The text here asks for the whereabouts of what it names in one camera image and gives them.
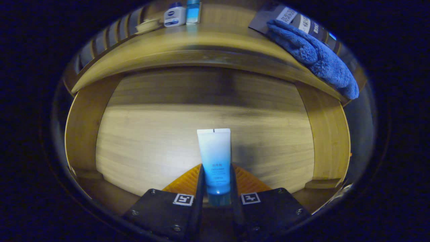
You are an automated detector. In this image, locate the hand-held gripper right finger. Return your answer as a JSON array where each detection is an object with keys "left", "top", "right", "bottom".
[{"left": 230, "top": 163, "right": 311, "bottom": 241}]

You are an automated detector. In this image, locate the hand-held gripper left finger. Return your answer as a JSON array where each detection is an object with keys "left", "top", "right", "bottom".
[{"left": 122, "top": 163, "right": 206, "bottom": 241}]

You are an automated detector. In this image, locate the wooden drawer with black knob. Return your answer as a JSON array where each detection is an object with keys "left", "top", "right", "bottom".
[{"left": 64, "top": 66, "right": 351, "bottom": 215}]

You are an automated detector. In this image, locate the blue and white tube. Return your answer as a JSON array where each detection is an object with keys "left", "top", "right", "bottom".
[{"left": 197, "top": 128, "right": 232, "bottom": 206}]

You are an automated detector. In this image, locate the wooden countertop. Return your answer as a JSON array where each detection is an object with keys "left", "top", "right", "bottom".
[{"left": 71, "top": 3, "right": 350, "bottom": 105}]

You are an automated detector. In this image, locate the blue towel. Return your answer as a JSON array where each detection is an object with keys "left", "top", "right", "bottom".
[{"left": 266, "top": 19, "right": 360, "bottom": 100}]

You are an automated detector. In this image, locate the beige lidded teacup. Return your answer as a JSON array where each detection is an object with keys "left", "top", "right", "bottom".
[{"left": 134, "top": 18, "right": 162, "bottom": 34}]

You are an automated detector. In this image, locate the dark blue book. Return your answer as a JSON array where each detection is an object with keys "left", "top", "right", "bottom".
[{"left": 308, "top": 21, "right": 337, "bottom": 51}]

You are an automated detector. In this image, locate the white spine book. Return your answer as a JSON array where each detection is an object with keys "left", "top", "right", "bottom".
[{"left": 297, "top": 14, "right": 312, "bottom": 35}]

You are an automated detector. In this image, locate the grey book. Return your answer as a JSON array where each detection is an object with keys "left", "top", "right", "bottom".
[{"left": 248, "top": 3, "right": 299, "bottom": 34}]

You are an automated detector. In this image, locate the white lotion bottle blue cap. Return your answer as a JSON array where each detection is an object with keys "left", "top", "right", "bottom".
[{"left": 164, "top": 2, "right": 186, "bottom": 27}]

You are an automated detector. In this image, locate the blue pump bottle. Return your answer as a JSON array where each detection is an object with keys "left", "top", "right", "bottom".
[{"left": 186, "top": 0, "right": 202, "bottom": 25}]

